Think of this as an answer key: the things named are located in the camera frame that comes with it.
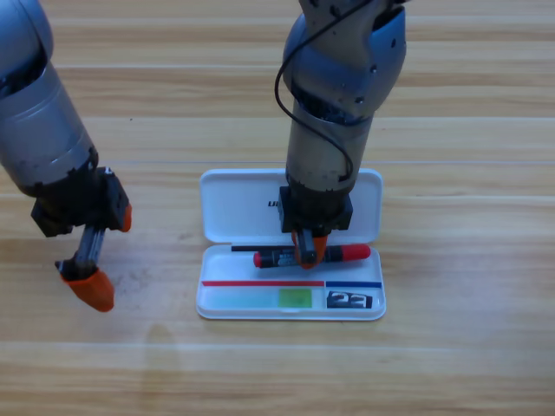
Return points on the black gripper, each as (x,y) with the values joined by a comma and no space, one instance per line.
(82,203)
(316,216)

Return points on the red and black marker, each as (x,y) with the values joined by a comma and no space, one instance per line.
(351,252)

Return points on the black eraser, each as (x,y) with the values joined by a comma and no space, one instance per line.
(349,300)

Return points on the white Unitree pencil case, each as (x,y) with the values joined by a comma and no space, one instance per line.
(234,208)

